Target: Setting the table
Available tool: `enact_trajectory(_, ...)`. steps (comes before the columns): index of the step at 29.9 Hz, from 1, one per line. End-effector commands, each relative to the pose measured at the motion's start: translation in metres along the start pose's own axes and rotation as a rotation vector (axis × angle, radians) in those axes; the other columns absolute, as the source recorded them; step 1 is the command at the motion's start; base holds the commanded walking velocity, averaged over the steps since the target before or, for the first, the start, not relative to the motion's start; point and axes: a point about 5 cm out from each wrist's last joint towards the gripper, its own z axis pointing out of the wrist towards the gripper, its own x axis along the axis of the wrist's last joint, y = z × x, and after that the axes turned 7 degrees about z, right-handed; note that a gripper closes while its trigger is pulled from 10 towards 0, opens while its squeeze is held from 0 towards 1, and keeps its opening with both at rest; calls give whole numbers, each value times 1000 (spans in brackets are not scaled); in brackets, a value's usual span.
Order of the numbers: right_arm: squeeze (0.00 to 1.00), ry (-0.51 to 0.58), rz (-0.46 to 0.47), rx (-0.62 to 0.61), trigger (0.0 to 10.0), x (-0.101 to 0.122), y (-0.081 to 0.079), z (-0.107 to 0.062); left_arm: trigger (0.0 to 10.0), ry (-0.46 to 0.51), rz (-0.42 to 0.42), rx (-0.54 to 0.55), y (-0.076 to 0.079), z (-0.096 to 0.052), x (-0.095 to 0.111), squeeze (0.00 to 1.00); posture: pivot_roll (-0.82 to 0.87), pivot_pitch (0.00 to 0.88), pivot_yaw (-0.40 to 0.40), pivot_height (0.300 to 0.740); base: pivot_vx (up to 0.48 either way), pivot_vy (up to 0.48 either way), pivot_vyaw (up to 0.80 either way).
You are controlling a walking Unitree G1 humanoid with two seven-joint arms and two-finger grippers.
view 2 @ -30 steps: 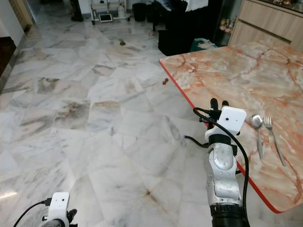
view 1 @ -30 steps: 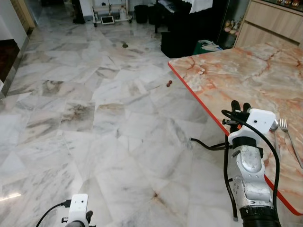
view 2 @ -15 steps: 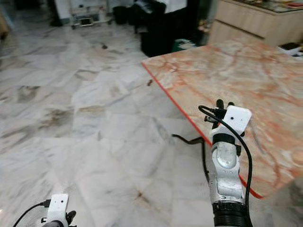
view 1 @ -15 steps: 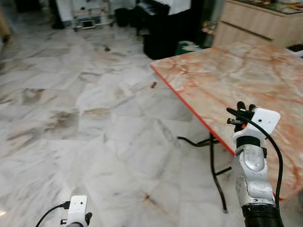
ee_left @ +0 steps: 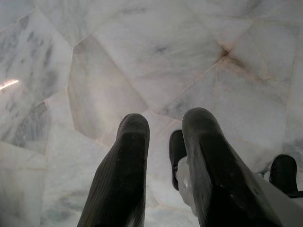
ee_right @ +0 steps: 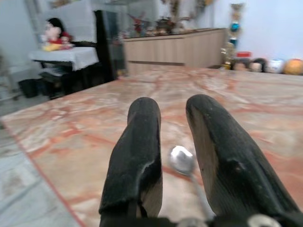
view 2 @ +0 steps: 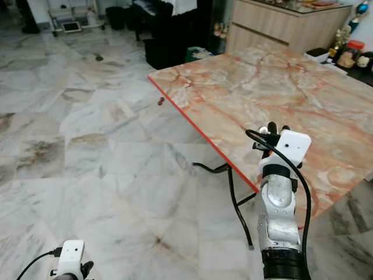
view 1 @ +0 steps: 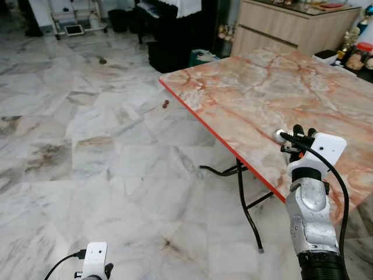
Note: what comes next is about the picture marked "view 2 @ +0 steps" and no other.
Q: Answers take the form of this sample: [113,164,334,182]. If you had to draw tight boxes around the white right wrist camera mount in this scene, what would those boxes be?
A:
[259,129,313,176]

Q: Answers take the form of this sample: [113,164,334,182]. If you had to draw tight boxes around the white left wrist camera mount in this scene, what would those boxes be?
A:
[57,240,86,280]

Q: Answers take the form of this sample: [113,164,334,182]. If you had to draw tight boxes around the gold trophy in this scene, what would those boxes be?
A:
[332,26,350,59]

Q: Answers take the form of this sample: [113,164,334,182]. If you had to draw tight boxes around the black bin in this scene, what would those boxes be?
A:
[107,6,127,31]

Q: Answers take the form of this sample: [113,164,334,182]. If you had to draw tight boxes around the white cloth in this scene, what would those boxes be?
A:
[171,0,198,17]

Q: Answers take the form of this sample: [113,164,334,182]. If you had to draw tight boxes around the black piano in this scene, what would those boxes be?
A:
[133,0,228,71]

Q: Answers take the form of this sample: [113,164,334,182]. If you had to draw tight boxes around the light wooden cabinet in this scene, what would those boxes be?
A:
[226,0,354,55]

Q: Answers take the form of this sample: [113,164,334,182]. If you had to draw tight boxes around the flat black box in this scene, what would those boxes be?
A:
[305,47,330,62]

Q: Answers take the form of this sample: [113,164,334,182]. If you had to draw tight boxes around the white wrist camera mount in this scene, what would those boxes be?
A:
[259,129,313,176]
[57,240,86,280]

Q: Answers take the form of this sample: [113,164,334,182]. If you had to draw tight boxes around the marble folding table red edge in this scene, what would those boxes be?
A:
[147,45,373,251]

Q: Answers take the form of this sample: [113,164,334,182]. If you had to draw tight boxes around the metal wheeled rack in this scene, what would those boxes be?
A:
[47,0,107,37]

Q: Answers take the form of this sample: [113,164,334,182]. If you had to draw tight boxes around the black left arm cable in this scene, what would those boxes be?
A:
[16,247,62,280]

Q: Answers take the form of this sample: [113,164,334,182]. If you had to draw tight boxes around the clear jar red lid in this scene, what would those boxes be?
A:
[344,40,365,68]

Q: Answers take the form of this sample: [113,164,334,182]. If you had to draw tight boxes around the green box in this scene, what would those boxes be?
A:
[185,46,214,63]

